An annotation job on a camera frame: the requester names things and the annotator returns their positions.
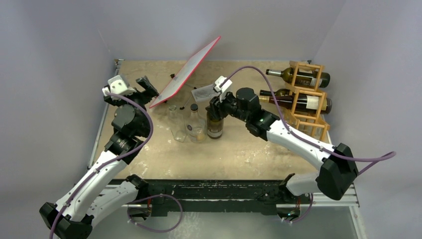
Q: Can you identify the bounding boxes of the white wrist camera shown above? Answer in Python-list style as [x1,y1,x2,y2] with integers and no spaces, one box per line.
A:
[213,76,232,102]
[102,75,136,97]

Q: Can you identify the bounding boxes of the red wine bottle gold cap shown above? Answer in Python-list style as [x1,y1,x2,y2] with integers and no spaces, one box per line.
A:
[259,94,332,115]

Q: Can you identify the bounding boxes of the empty clear glass bottle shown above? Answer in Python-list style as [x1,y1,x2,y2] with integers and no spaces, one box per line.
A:
[168,105,187,142]

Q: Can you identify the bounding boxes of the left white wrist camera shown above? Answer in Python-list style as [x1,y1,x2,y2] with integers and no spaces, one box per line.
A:
[102,75,136,97]

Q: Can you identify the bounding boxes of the green wine bottle bottom row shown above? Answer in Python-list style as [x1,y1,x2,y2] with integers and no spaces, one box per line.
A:
[207,112,224,139]

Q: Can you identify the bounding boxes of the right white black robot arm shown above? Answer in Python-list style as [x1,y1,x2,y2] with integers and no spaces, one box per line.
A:
[206,87,358,203]

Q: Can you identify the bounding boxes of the wooden wine rack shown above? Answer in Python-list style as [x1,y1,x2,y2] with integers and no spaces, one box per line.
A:
[284,61,330,141]

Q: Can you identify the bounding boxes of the black wire whiteboard stand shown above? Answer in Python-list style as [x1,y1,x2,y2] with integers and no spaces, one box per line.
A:
[151,73,195,113]

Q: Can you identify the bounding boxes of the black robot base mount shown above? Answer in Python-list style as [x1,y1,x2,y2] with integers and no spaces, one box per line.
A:
[127,176,311,219]

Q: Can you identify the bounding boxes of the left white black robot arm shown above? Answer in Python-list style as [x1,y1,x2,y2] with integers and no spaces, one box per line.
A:
[39,75,159,239]

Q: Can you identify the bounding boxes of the aluminium table edge rail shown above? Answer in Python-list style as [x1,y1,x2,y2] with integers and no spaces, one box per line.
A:
[87,59,124,170]

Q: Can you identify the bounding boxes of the clear white-label wine bottle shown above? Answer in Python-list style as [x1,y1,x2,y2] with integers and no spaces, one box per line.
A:
[185,104,207,143]

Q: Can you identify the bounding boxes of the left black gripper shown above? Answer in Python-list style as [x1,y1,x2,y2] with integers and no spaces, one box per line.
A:
[105,76,157,133]

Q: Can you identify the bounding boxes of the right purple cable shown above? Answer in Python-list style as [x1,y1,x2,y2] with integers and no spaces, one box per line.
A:
[220,66,397,225]

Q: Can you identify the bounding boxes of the pink framed whiteboard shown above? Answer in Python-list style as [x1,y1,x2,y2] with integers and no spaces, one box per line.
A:
[149,36,221,109]

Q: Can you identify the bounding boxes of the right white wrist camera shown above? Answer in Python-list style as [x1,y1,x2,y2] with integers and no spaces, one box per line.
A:
[213,76,232,102]

